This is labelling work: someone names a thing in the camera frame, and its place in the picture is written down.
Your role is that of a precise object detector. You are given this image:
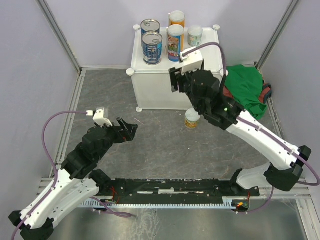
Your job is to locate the tall can white lid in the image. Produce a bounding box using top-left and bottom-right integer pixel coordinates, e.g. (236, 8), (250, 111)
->
(166, 24), (184, 62)

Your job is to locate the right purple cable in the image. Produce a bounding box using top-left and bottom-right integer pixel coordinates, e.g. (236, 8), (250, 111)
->
(181, 42), (320, 215)

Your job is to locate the blue-white cable duct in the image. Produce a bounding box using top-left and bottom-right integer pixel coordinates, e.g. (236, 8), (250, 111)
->
(78, 192), (248, 209)

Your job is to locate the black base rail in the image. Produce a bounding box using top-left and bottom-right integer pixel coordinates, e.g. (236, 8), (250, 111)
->
(98, 178), (260, 199)

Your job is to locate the red cloth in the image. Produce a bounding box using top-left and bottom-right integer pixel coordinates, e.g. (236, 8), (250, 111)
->
(258, 83), (273, 104)

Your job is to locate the green cloth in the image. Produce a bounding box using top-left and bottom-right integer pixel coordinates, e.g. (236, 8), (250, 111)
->
(223, 65), (267, 120)

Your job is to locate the clear-lid can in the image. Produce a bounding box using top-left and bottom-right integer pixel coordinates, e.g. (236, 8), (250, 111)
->
(187, 25), (203, 47)

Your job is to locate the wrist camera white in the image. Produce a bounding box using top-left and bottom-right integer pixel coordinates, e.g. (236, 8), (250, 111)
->
(180, 50), (204, 76)
(86, 107), (113, 127)

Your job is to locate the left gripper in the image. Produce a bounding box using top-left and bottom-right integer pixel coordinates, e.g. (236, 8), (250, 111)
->
(95, 116), (138, 160)

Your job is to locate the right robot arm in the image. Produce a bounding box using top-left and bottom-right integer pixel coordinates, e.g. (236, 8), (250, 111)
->
(169, 67), (312, 196)

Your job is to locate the aluminium frame rail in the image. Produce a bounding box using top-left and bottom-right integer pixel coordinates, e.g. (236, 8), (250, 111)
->
(36, 0), (86, 165)

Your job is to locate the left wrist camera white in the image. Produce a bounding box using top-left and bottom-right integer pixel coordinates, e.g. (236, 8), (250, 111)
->
(86, 107), (113, 127)

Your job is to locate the purple cable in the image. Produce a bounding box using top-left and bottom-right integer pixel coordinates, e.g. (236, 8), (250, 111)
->
(181, 42), (320, 215)
(9, 110), (137, 240)

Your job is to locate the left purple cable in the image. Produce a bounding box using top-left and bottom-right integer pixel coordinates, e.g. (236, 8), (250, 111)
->
(9, 110), (137, 240)

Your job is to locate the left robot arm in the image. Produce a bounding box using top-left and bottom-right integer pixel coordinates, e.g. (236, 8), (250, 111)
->
(9, 118), (138, 240)

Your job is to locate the orange can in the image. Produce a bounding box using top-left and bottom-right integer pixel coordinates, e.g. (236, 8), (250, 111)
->
(184, 108), (201, 129)
(168, 10), (185, 28)

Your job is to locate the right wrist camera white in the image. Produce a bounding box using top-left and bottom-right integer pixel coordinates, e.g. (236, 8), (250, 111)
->
(180, 50), (204, 76)

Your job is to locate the blue can with pull-tab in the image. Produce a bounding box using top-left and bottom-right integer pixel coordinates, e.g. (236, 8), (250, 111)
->
(140, 18), (161, 36)

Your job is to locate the white cube counter cabinet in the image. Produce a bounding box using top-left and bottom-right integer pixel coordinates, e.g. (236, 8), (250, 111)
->
(126, 24), (223, 112)

